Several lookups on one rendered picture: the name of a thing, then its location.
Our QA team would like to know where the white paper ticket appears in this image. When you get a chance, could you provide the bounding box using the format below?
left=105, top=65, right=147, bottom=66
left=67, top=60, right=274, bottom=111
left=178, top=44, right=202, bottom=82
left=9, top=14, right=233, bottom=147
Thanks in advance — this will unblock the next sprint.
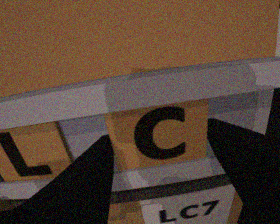
left=140, top=184, right=236, bottom=224

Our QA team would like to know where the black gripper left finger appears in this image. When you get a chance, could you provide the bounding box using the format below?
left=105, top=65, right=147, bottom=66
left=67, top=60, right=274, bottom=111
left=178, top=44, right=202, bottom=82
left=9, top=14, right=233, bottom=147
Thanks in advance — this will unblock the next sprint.
left=0, top=135, right=113, bottom=224

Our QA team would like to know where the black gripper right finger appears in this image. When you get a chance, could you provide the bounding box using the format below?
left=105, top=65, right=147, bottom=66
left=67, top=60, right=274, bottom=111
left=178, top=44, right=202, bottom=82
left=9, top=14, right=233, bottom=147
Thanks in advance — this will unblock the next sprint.
left=208, top=119, right=280, bottom=224

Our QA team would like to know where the tan tile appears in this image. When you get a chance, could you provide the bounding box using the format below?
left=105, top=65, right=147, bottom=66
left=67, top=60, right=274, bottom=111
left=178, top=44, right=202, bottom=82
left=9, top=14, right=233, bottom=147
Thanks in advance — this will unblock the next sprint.
left=0, top=121, right=75, bottom=183
left=103, top=97, right=209, bottom=171

